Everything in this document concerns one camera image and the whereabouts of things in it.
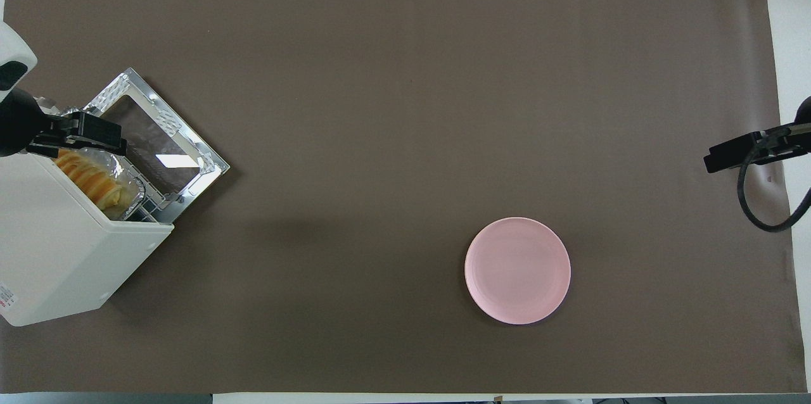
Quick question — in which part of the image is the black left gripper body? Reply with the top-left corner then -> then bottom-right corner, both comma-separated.
0,87 -> 72,159

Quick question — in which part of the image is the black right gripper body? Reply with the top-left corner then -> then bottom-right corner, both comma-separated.
757,97 -> 811,163

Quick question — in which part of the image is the aluminium foil tray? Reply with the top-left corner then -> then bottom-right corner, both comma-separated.
33,97 -> 148,221

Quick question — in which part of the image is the golden bread roll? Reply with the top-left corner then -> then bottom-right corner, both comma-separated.
54,149 -> 132,210

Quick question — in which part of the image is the white toaster oven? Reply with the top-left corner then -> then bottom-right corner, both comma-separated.
0,91 -> 175,327

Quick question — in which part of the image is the pink round plate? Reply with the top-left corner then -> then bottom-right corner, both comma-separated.
464,217 -> 572,326

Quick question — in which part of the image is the brown table mat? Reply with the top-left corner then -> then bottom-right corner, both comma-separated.
0,0 -> 808,395

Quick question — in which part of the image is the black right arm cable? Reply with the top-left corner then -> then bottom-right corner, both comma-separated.
736,132 -> 811,233

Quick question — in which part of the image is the glass oven door chrome frame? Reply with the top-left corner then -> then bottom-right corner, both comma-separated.
82,67 -> 230,224

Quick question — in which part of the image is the oven wire rack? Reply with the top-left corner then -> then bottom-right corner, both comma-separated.
117,160 -> 191,225

